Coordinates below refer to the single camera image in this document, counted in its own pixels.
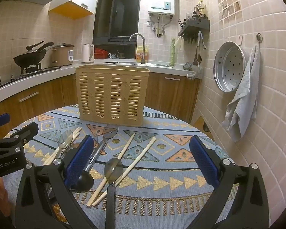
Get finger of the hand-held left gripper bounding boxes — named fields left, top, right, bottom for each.
left=0, top=122, right=39, bottom=149
left=0, top=113, right=10, bottom=131

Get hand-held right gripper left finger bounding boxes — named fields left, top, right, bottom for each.
left=14, top=135, right=97, bottom=229

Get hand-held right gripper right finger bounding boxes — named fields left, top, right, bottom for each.
left=185, top=135, right=270, bottom=229

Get light wooden chopstick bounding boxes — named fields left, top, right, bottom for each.
left=92, top=138, right=157, bottom=206
left=42, top=127, right=83, bottom=166
left=44, top=127, right=81, bottom=166
left=86, top=133, right=136, bottom=207

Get metal spoon black handle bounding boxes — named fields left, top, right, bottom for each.
left=104, top=158, right=123, bottom=229

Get beige plastic utensil basket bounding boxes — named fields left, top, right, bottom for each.
left=76, top=64, right=150, bottom=127

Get person's left hand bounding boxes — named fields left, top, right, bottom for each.
left=0, top=178, right=12, bottom=218

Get black ladle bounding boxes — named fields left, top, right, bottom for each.
left=75, top=172, right=95, bottom=192

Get clear plastic spoon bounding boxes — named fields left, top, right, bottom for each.
left=54, top=130, right=74, bottom=160

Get wooden stool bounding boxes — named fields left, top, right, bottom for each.
left=195, top=116, right=212, bottom=134

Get large metal spoon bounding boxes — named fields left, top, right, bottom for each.
left=84, top=125, right=118, bottom=173

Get white kitchen countertop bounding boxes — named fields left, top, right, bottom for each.
left=0, top=61, right=203, bottom=108

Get black gas stove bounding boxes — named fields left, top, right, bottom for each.
left=0, top=63, right=62, bottom=92

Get black wok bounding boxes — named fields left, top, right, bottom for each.
left=14, top=40, right=54, bottom=68

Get grey hanging towel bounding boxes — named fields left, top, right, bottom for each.
left=221, top=44, right=261, bottom=142

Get beige rice cooker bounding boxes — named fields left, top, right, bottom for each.
left=51, top=43, right=75, bottom=67

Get perforated steel steamer tray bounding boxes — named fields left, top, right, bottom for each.
left=213, top=41, right=249, bottom=93

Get white electric kettle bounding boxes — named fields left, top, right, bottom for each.
left=82, top=43, right=95, bottom=64

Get red plastic basket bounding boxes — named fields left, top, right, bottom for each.
left=95, top=48, right=108, bottom=60

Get steel sink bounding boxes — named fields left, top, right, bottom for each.
left=102, top=60, right=172, bottom=68

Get green loofah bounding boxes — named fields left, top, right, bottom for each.
left=170, top=38, right=176, bottom=67

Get hanging tongs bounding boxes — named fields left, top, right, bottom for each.
left=197, top=31, right=207, bottom=50

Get yellow detergent bottle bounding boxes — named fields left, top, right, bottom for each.
left=136, top=46, right=149, bottom=61

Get steel faucet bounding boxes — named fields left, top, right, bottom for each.
left=129, top=33, right=146, bottom=65

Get dark window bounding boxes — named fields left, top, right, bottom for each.
left=93, top=0, right=143, bottom=45

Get tall sauce bottle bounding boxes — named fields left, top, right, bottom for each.
left=198, top=0, right=205, bottom=19

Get black wall rack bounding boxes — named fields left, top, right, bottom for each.
left=178, top=18, right=210, bottom=44

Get water heater hoses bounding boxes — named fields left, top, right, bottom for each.
left=149, top=14, right=174, bottom=38

